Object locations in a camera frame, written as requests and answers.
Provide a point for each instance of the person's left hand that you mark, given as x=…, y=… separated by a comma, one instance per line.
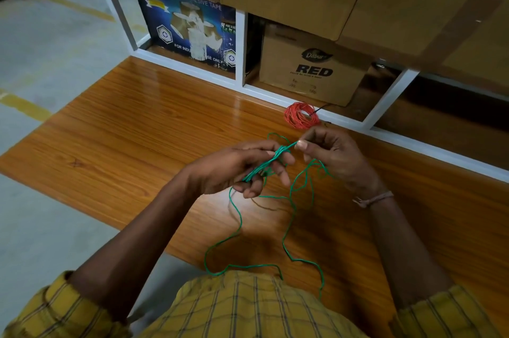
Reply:
x=222, y=170

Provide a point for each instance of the person's right hand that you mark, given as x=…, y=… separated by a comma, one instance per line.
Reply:
x=342, y=158

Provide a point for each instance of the person's right thumb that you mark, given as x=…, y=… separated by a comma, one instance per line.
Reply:
x=305, y=145

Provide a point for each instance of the person's left thumb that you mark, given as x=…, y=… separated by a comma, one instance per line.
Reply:
x=251, y=189

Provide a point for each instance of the person's right middle finger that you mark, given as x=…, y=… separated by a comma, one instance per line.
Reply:
x=311, y=158

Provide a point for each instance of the person's left forearm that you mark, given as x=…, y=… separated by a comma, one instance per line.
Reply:
x=131, y=250

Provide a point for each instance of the person's right forearm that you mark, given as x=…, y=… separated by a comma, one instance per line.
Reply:
x=405, y=254

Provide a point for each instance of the pink thread wristband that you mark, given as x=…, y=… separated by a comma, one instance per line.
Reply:
x=373, y=199

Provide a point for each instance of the small brown printed carton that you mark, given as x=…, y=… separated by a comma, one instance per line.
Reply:
x=314, y=67

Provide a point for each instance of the yellow checked shirt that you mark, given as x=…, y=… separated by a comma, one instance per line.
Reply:
x=246, y=310

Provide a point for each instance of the large brown taped carton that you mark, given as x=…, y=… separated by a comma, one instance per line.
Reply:
x=421, y=19

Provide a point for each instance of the blue printed carton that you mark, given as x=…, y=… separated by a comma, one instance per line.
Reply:
x=171, y=23

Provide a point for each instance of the white metal rack frame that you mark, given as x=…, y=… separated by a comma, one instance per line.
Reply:
x=240, y=51

